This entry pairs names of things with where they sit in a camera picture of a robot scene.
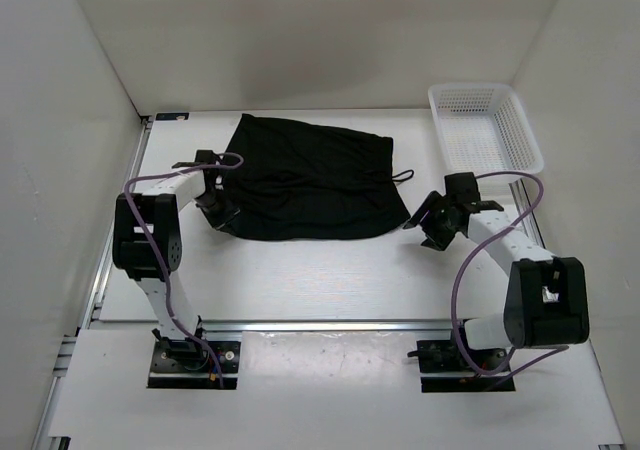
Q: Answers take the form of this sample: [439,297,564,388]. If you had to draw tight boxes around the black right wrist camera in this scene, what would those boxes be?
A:
[444,172,481,205]

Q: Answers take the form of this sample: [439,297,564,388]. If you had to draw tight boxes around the right aluminium side rail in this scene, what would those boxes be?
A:
[509,177,546,251]

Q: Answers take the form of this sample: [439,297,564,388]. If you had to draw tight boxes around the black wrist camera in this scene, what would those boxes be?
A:
[444,172,481,205]
[194,149,221,165]

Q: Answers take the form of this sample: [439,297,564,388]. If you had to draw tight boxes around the white plastic basket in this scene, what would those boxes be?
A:
[428,83,544,184]

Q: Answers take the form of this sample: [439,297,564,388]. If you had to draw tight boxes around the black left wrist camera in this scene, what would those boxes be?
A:
[194,149,221,165]

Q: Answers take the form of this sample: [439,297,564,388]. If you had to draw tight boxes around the black shorts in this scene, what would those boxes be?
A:
[217,114,409,241]

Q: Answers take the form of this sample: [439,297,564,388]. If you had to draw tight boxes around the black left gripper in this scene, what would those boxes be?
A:
[194,188,239,235]

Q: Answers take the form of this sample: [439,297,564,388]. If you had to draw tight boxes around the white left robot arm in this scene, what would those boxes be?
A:
[112,153,244,382]

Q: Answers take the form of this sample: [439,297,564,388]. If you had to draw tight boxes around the blue corner label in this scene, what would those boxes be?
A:
[155,112,190,121]

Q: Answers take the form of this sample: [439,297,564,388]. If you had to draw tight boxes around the aluminium table edge rail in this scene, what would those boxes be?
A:
[203,319,452,333]

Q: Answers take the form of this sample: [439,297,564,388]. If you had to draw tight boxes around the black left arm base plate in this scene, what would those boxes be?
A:
[147,330,241,390]

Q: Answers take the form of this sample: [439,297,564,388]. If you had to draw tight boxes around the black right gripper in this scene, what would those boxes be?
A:
[403,190,458,252]

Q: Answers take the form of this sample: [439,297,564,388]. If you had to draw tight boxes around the aluminium side rail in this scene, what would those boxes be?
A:
[79,114,154,329]
[509,177,546,251]

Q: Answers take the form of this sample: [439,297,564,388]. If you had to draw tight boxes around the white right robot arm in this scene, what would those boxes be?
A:
[404,191,590,377]

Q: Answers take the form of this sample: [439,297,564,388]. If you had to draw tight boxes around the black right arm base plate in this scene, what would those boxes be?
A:
[407,340,516,394]

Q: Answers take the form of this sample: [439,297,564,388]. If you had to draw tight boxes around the left aluminium side rail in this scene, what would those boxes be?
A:
[79,114,154,329]

